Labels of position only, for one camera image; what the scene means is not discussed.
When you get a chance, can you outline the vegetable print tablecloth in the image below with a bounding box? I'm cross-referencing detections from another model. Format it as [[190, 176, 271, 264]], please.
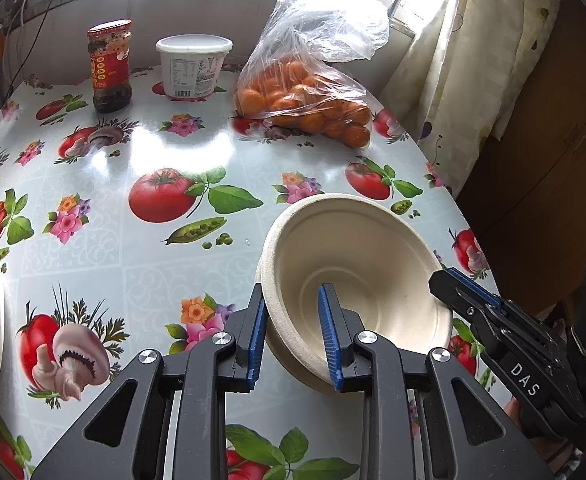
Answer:
[[0, 62, 504, 480]]

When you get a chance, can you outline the cream patterned curtain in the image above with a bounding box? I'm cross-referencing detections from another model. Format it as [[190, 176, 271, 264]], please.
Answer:
[[378, 0, 566, 201]]

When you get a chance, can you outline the person's right hand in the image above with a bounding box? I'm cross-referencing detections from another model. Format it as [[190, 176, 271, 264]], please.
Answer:
[[504, 395, 586, 471]]

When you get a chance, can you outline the white plastic tub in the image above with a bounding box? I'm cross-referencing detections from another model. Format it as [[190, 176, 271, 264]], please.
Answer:
[[155, 35, 234, 101]]

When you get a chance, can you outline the black cable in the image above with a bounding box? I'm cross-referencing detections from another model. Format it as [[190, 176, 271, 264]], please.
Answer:
[[3, 0, 74, 103]]

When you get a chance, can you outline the red-lid sauce jar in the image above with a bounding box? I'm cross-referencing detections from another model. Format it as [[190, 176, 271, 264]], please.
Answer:
[[87, 19, 134, 113]]

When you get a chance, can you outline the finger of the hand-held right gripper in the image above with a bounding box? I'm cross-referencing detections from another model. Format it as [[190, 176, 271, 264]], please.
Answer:
[[429, 270, 504, 341], [445, 267, 548, 333]]

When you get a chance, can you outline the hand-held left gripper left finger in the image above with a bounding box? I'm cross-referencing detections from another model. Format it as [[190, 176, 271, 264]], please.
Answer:
[[30, 282, 270, 480]]

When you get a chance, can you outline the beige paper bowl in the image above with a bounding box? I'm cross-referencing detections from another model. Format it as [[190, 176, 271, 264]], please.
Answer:
[[262, 193, 454, 361], [255, 255, 366, 394]]

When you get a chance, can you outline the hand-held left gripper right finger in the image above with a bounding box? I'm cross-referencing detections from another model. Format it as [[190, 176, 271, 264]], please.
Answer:
[[317, 282, 556, 480]]

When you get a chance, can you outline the plastic bag of oranges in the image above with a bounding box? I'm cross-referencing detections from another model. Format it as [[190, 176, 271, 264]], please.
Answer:
[[235, 0, 391, 150]]

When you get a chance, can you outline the wooden cabinet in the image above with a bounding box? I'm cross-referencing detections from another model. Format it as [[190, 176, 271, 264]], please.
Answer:
[[453, 0, 586, 321]]

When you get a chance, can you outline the white cable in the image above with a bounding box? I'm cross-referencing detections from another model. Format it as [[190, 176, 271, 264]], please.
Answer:
[[0, 0, 36, 86]]

